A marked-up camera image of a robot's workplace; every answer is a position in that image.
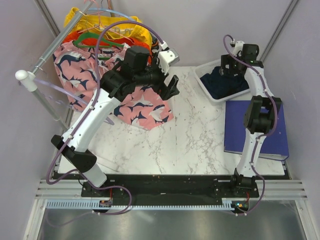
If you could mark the pink shark print shorts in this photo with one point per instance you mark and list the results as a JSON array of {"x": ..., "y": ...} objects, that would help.
[{"x": 74, "y": 66}]

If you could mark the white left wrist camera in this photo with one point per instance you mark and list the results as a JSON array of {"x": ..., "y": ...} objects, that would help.
[{"x": 166, "y": 57}]

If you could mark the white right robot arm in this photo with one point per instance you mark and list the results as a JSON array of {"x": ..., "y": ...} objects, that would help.
[{"x": 245, "y": 173}]

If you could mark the blue binder folder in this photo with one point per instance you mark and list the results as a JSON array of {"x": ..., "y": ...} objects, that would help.
[{"x": 256, "y": 116}]

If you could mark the translucent lilac hanger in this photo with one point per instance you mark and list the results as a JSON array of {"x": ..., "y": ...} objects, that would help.
[{"x": 60, "y": 89}]

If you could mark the orange shorts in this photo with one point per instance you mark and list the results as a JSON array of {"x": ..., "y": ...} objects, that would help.
[{"x": 124, "y": 40}]

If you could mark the green hanger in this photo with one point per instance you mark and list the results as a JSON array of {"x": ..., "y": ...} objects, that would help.
[{"x": 83, "y": 46}]

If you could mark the light blue cable duct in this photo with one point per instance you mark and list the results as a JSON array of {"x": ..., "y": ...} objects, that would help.
[{"x": 87, "y": 204}]

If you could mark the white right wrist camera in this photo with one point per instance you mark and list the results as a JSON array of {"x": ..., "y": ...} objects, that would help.
[{"x": 237, "y": 46}]

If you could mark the light blue hanger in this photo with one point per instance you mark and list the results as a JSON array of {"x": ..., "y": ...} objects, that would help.
[{"x": 97, "y": 11}]

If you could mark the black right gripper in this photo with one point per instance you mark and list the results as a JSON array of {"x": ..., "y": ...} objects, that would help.
[{"x": 227, "y": 59}]

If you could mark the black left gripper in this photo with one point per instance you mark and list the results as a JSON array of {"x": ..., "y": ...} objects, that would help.
[{"x": 165, "y": 92}]

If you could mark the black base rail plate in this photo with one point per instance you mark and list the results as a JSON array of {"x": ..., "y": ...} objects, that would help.
[{"x": 177, "y": 189}]

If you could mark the pink wire hanger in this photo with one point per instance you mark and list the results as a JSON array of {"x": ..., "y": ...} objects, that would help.
[{"x": 112, "y": 15}]

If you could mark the white plastic basket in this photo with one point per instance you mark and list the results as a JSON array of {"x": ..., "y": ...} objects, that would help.
[{"x": 201, "y": 70}]

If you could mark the yellow shorts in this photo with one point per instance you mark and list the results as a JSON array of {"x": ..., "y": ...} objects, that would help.
[{"x": 90, "y": 22}]

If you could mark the navy blue shorts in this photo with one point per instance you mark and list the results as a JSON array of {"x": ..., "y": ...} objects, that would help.
[{"x": 221, "y": 86}]

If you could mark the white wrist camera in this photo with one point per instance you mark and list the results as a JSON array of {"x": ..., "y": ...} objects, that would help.
[
  {"x": 237, "y": 46},
  {"x": 166, "y": 57}
]

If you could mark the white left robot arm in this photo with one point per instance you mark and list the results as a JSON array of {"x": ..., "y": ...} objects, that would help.
[{"x": 114, "y": 86}]

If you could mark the silver clothes rack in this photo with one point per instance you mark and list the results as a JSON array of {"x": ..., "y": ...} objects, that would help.
[{"x": 26, "y": 78}]

